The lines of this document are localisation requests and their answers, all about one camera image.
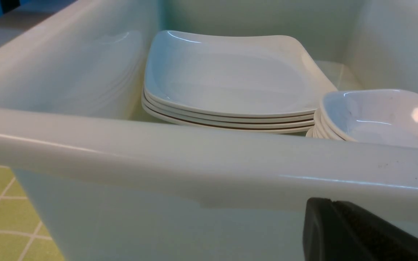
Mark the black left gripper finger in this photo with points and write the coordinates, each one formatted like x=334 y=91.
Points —
x=343 y=231

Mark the top stacked white square plate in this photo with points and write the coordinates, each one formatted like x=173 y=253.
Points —
x=259 y=76

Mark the lower stacked white bowls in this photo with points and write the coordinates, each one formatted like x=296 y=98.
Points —
x=321 y=129

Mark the lower stacked white plates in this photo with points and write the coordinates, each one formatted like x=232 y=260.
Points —
x=190 y=118

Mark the top stacked white small bowl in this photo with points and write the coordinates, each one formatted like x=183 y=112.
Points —
x=380 y=116

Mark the large white plastic tub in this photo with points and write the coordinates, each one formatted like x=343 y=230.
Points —
x=110 y=182

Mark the green checkered tablecloth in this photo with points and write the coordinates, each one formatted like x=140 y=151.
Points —
x=23 y=237

